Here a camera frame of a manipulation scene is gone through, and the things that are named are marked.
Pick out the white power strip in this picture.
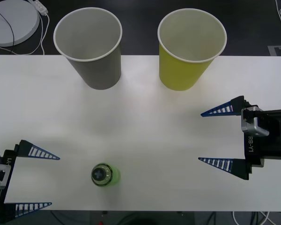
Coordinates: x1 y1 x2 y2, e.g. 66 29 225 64
28 0 49 15

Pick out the white floor cable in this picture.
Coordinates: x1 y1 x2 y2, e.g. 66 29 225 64
232 210 274 225

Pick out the white power strip cable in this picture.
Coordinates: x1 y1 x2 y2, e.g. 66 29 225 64
13 13 50 56

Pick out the white round floor base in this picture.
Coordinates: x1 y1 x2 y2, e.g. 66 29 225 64
0 0 41 47

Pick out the green bottle with black cap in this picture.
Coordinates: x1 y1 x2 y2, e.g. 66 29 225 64
90 162 121 187

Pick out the grey floor plate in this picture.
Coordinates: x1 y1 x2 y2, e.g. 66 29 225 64
267 45 281 56

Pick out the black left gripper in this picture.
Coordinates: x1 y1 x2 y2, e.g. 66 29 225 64
0 140 61 225

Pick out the grey plastic waste bin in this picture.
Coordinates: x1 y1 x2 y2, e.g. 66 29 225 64
53 7 123 90

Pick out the thin black cable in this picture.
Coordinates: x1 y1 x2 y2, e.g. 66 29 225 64
0 4 16 56

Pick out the yellow-green plastic waste bin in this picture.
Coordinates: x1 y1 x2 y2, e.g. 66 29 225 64
157 7 228 91

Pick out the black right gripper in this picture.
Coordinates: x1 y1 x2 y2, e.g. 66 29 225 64
198 95 281 180

